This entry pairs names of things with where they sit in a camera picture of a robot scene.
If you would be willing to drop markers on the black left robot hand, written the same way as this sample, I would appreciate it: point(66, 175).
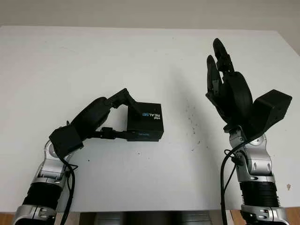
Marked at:
point(91, 114)

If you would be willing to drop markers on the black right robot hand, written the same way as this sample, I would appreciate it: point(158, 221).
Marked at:
point(236, 98)

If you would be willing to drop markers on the black RealSense box lid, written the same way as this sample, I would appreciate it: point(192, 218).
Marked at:
point(145, 119)

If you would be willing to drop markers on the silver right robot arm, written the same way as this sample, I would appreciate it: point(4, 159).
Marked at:
point(255, 168)

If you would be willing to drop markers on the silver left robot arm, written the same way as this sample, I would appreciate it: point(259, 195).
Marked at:
point(47, 178)

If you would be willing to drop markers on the dark grey robot torso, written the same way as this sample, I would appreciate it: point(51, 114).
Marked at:
point(150, 218)

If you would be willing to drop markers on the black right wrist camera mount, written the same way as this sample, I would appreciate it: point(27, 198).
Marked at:
point(272, 105)

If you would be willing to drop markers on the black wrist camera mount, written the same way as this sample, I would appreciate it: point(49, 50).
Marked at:
point(65, 143)
point(272, 105)

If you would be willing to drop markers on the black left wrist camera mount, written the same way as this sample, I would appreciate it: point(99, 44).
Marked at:
point(65, 143)

